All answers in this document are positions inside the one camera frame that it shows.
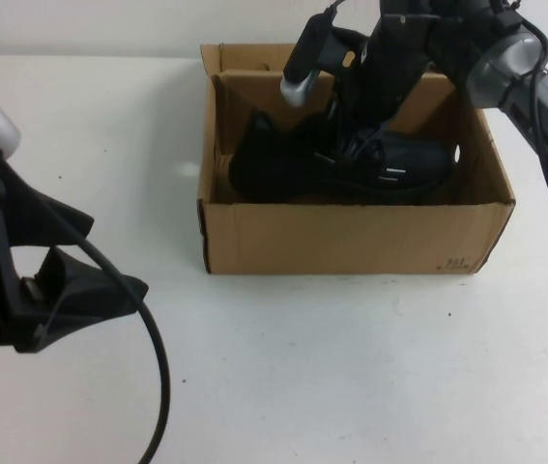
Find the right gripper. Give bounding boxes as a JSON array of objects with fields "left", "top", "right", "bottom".
[{"left": 321, "top": 14, "right": 432, "bottom": 146}]

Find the black knit sneaker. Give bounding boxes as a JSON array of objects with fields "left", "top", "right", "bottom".
[{"left": 228, "top": 108, "right": 453, "bottom": 199}]

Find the brown cardboard shoe box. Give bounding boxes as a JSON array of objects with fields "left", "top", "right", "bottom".
[{"left": 197, "top": 42, "right": 517, "bottom": 276}]

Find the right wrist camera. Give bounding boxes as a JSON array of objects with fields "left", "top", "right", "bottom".
[{"left": 280, "top": 8, "right": 347, "bottom": 107}]

